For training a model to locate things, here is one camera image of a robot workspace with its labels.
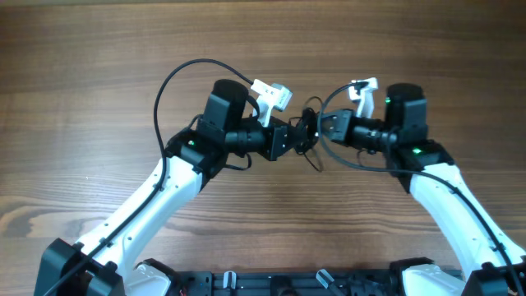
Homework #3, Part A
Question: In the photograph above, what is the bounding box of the left camera cable black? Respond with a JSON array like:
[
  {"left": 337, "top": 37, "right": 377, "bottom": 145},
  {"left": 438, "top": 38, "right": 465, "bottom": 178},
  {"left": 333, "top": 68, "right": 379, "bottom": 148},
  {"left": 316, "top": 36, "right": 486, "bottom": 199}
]
[{"left": 43, "top": 58, "right": 255, "bottom": 296}]

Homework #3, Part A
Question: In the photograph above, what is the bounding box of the black USB cable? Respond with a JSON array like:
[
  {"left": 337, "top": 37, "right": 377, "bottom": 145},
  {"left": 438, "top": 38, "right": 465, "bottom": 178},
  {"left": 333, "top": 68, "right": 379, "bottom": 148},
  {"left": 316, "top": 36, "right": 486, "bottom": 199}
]
[{"left": 287, "top": 95, "right": 325, "bottom": 173}]

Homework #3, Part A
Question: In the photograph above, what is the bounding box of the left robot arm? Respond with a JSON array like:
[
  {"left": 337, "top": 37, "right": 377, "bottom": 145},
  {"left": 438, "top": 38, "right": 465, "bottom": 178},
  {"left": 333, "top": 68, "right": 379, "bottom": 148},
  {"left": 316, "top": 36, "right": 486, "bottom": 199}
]
[{"left": 35, "top": 79, "right": 307, "bottom": 295}]

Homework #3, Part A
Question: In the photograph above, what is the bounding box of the camera cable black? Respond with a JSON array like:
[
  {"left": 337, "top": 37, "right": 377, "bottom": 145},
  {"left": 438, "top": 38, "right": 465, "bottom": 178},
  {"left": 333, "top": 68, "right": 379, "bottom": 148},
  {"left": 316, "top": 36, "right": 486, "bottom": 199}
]
[
  {"left": 316, "top": 81, "right": 525, "bottom": 296},
  {"left": 43, "top": 58, "right": 255, "bottom": 296}
]

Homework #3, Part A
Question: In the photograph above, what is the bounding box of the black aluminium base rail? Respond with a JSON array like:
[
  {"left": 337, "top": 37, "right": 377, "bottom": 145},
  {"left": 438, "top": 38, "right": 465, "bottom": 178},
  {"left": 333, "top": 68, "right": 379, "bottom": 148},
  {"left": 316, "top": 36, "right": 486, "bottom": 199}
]
[{"left": 122, "top": 269, "right": 465, "bottom": 296}]

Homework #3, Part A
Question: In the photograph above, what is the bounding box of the right camera cable black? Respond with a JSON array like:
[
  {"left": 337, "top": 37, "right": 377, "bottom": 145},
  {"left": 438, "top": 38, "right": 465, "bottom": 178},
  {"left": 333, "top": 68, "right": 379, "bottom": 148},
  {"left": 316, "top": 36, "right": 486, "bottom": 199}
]
[{"left": 316, "top": 81, "right": 525, "bottom": 296}]

